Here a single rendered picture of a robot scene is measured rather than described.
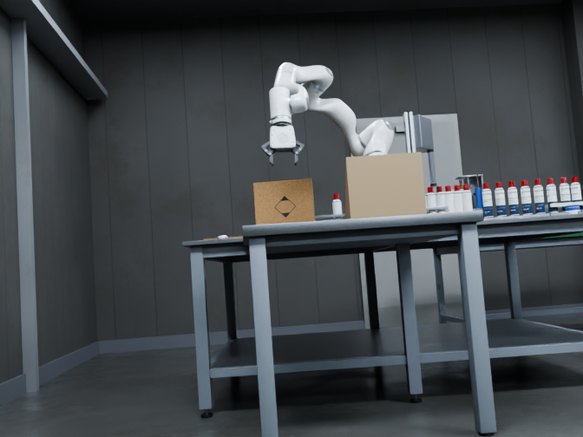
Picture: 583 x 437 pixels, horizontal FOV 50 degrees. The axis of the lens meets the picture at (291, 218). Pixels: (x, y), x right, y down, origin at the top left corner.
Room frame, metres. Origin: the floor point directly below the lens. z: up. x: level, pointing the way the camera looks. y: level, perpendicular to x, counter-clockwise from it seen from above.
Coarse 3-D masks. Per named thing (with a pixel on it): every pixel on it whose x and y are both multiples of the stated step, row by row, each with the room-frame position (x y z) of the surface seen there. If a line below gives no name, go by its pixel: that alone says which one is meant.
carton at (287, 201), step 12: (288, 180) 3.18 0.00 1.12; (300, 180) 3.18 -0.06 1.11; (264, 192) 3.19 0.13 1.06; (276, 192) 3.19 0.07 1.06; (288, 192) 3.18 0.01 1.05; (300, 192) 3.18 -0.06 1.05; (312, 192) 3.28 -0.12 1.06; (264, 204) 3.19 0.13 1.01; (276, 204) 3.19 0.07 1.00; (288, 204) 3.18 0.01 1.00; (300, 204) 3.18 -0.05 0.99; (312, 204) 3.18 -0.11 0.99; (264, 216) 3.19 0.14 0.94; (276, 216) 3.19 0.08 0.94; (288, 216) 3.18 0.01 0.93; (300, 216) 3.18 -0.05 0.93; (312, 216) 3.18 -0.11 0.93
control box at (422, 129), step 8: (416, 120) 3.44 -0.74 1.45; (424, 120) 3.49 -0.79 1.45; (416, 128) 3.45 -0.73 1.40; (424, 128) 3.48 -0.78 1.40; (416, 136) 3.45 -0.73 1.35; (424, 136) 3.47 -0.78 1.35; (432, 136) 3.57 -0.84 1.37; (416, 144) 3.45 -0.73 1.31; (424, 144) 3.46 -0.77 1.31; (432, 144) 3.56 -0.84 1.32; (416, 152) 3.56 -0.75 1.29; (424, 152) 3.58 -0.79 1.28
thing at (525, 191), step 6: (522, 180) 3.61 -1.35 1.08; (522, 186) 3.61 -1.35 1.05; (528, 186) 3.61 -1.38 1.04; (522, 192) 3.60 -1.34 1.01; (528, 192) 3.60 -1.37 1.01; (522, 198) 3.61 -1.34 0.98; (528, 198) 3.59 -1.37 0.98; (522, 204) 3.61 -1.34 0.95; (528, 204) 3.59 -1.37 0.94; (522, 210) 3.62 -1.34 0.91; (528, 210) 3.59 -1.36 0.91
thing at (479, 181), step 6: (468, 180) 3.77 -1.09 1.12; (474, 180) 3.77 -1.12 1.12; (480, 180) 3.70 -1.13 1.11; (474, 186) 3.77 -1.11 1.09; (480, 186) 3.71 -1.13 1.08; (474, 192) 3.77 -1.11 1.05; (474, 198) 3.72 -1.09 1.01; (474, 204) 3.72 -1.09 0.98; (474, 210) 3.65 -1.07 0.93; (480, 210) 3.65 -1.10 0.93
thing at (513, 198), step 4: (508, 184) 3.62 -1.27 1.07; (512, 184) 3.60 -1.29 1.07; (508, 188) 3.61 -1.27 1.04; (512, 188) 3.59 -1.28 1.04; (516, 188) 3.60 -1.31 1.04; (508, 192) 3.61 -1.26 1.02; (512, 192) 3.59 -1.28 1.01; (516, 192) 3.60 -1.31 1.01; (508, 196) 3.61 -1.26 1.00; (512, 196) 3.60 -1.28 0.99; (516, 196) 3.60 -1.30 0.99; (508, 200) 3.62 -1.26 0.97; (512, 200) 3.60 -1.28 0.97; (516, 200) 3.60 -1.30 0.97; (512, 204) 3.60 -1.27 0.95; (516, 204) 3.59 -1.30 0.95; (512, 208) 3.60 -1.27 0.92; (516, 208) 3.59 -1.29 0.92; (512, 212) 3.60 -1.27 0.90; (516, 212) 3.59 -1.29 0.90
